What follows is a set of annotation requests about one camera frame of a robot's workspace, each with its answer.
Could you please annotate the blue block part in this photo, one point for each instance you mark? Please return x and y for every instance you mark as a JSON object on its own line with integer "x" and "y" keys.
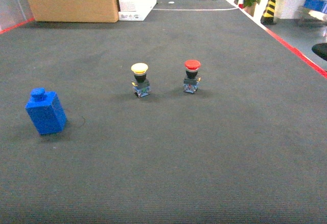
{"x": 45, "y": 111}

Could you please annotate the yellow mushroom push button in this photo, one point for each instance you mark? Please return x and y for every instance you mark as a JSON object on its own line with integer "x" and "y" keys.
{"x": 141, "y": 85}

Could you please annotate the red mushroom push button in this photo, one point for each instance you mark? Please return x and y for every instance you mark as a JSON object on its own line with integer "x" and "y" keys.
{"x": 191, "y": 81}

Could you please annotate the black conveyor belt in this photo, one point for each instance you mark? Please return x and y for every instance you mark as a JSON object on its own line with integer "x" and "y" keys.
{"x": 247, "y": 147}

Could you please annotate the white flat box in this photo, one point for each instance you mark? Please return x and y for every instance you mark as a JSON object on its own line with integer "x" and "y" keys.
{"x": 135, "y": 10}

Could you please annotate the yellow black striped pillar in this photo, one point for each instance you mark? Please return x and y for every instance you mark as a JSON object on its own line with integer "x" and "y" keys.
{"x": 268, "y": 14}

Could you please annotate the black office chair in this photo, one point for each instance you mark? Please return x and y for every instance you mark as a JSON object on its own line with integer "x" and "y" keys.
{"x": 320, "y": 49}

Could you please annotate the red conveyor side frame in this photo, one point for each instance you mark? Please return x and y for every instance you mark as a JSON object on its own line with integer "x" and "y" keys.
{"x": 210, "y": 31}

